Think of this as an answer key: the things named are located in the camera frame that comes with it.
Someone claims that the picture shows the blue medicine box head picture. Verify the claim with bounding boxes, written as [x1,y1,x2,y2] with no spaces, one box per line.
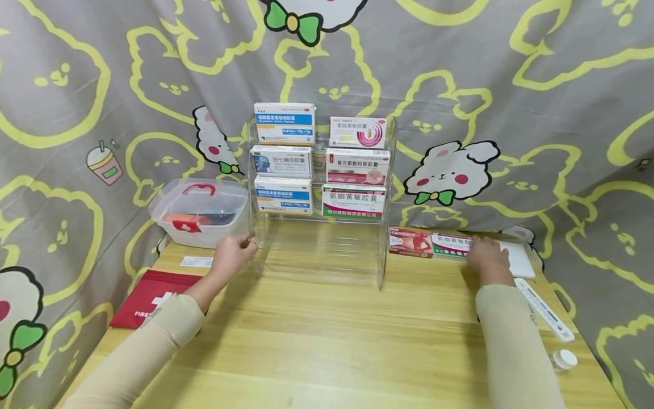
[250,145,313,180]

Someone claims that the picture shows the small white capped bottle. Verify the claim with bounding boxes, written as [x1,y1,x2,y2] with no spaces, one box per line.
[551,349,579,373]

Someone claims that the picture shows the person's left hand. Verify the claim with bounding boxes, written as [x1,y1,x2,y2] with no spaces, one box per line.
[209,231,259,285]

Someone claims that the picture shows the white medicine box green band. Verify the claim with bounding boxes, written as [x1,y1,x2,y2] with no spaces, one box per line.
[321,184,388,220]

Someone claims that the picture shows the person's left forearm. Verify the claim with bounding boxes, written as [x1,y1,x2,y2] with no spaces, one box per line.
[61,270,232,409]

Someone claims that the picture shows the blue white medicine box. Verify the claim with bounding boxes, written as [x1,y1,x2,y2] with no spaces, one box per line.
[254,176,313,216]
[254,103,317,144]

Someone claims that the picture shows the person's right hand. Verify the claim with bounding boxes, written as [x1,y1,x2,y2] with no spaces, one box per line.
[465,235,515,287]

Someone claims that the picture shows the flat white box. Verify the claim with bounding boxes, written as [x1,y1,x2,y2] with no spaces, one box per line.
[497,240,536,280]

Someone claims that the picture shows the clear plastic first aid box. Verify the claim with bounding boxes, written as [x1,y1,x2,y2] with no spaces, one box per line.
[148,178,251,249]

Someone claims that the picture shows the clear acrylic tiered shelf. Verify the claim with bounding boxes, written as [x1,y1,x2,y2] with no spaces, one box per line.
[247,114,398,291]

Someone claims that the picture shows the red first aid pouch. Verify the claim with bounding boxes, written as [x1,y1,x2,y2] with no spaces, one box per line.
[109,269,203,330]

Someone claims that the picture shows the white medicine box red band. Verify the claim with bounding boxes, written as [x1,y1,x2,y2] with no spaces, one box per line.
[326,148,392,186]

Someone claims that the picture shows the person's right forearm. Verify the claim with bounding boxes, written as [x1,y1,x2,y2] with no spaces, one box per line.
[475,279,567,409]

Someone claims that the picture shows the white pink green medicine box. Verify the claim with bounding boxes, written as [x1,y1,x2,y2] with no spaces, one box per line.
[431,232,474,260]

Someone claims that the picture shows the white medicine box pink swirl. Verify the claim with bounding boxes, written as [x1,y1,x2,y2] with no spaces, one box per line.
[329,116,388,150]

